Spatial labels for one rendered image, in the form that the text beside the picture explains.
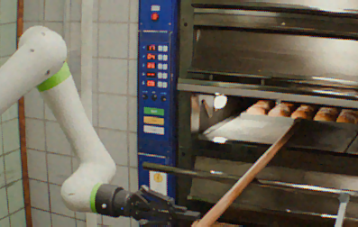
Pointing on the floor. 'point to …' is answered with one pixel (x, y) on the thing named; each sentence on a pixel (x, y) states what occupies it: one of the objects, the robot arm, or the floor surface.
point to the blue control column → (169, 90)
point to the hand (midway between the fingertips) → (186, 214)
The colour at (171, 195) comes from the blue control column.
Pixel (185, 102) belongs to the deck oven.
